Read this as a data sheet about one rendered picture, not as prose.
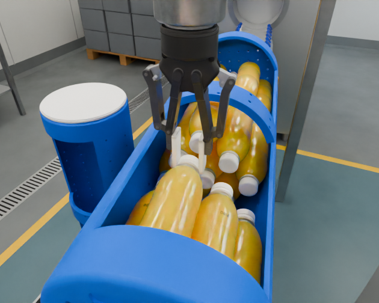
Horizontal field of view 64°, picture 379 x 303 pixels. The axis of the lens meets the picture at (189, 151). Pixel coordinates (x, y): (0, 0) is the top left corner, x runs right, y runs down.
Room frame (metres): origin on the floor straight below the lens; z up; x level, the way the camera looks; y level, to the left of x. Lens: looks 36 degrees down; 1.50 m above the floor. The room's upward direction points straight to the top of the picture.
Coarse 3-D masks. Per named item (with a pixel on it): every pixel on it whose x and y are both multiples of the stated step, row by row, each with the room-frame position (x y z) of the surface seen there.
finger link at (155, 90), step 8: (152, 64) 0.43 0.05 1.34; (144, 72) 0.41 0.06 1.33; (152, 80) 0.41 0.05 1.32; (160, 80) 0.43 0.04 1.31; (152, 88) 0.41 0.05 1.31; (160, 88) 0.42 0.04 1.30; (152, 96) 0.41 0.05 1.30; (160, 96) 0.42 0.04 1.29; (152, 104) 0.41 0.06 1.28; (160, 104) 0.41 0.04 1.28; (152, 112) 0.41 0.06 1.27; (160, 112) 0.41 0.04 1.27; (160, 120) 0.40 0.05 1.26; (160, 128) 0.40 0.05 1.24
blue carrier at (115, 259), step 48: (240, 48) 0.99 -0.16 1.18; (192, 96) 0.55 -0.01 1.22; (240, 96) 0.55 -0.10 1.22; (144, 144) 0.41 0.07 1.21; (144, 192) 0.47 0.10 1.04; (96, 240) 0.21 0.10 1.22; (144, 240) 0.20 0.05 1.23; (192, 240) 0.20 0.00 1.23; (48, 288) 0.18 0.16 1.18; (96, 288) 0.16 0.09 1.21; (144, 288) 0.15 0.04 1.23; (192, 288) 0.15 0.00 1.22; (240, 288) 0.17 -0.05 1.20
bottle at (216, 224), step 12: (216, 192) 0.37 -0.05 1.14; (228, 192) 0.37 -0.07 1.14; (204, 204) 0.33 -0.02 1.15; (216, 204) 0.32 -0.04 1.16; (228, 204) 0.33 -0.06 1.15; (204, 216) 0.30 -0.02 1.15; (216, 216) 0.30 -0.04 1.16; (228, 216) 0.30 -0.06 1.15; (204, 228) 0.28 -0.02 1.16; (216, 228) 0.28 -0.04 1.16; (228, 228) 0.28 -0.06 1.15; (204, 240) 0.26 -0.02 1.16; (216, 240) 0.26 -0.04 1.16; (228, 240) 0.26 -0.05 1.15; (228, 252) 0.25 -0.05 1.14
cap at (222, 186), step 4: (216, 184) 0.39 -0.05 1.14; (220, 184) 0.39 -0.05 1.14; (224, 184) 0.39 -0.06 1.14; (212, 188) 0.38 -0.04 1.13; (216, 188) 0.38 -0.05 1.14; (220, 188) 0.38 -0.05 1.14; (224, 188) 0.38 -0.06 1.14; (228, 188) 0.38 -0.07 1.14; (232, 192) 0.38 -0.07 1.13; (232, 196) 0.38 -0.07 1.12
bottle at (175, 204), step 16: (176, 176) 0.34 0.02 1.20; (192, 176) 0.34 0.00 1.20; (160, 192) 0.31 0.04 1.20; (176, 192) 0.30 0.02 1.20; (192, 192) 0.31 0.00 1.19; (160, 208) 0.28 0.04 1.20; (176, 208) 0.28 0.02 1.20; (192, 208) 0.29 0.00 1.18; (144, 224) 0.25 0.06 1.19; (160, 224) 0.25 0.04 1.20; (176, 224) 0.25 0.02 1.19; (192, 224) 0.27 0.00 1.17
